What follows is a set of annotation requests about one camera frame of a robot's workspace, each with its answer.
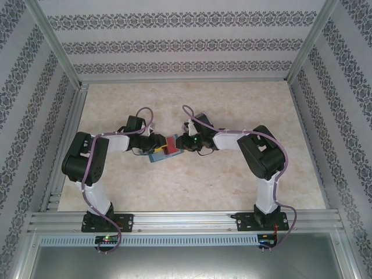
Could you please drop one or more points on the red card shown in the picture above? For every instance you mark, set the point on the red card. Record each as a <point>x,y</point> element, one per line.
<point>172,145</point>

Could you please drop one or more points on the blue card holder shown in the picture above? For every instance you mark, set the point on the blue card holder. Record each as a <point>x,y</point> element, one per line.
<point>160,158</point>

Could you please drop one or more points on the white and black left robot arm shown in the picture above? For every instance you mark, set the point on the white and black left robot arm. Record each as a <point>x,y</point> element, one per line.
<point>117,143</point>

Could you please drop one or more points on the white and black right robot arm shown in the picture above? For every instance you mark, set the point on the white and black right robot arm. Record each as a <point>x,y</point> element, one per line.
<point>226,141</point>

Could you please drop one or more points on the circuit board with green light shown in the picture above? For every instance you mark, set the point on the circuit board with green light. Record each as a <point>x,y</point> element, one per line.
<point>106,239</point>

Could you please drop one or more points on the small circuit board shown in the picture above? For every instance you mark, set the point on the small circuit board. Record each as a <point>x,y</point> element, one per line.
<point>267,241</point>

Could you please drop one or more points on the aluminium side rail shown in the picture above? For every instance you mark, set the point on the aluminium side rail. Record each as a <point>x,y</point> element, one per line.
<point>75,116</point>

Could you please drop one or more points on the aluminium mounting rail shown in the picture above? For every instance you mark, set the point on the aluminium mounting rail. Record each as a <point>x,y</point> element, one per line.
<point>186,221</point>

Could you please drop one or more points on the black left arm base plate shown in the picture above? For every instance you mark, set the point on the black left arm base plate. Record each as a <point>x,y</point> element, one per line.
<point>126,222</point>

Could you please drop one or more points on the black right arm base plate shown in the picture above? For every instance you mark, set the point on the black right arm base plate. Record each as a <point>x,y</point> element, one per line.
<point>244,222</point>

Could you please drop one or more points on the aluminium frame post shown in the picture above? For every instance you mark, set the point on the aluminium frame post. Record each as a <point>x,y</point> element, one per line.
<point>311,43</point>
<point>53,43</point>

